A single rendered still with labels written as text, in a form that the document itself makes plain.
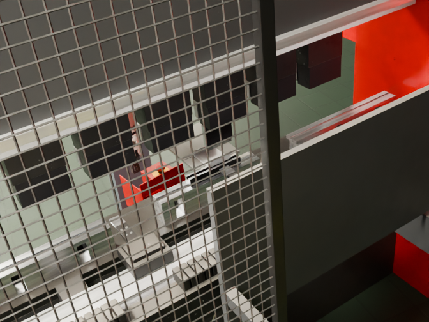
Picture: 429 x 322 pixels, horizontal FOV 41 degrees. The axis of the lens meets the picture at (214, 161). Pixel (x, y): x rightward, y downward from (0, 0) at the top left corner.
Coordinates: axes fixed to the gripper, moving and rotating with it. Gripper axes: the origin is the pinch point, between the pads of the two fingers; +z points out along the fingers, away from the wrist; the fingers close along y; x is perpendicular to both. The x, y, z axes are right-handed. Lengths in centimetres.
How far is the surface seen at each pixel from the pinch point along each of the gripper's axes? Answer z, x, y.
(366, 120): -41, -18, -98
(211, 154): -12.6, -12.3, -36.2
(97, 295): -8, 48, -63
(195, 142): -13.3, -13.4, -25.3
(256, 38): -81, 32, -120
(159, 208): -5.7, 13.5, -39.4
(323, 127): -8, -54, -49
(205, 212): 0.9, -0.1, -45.0
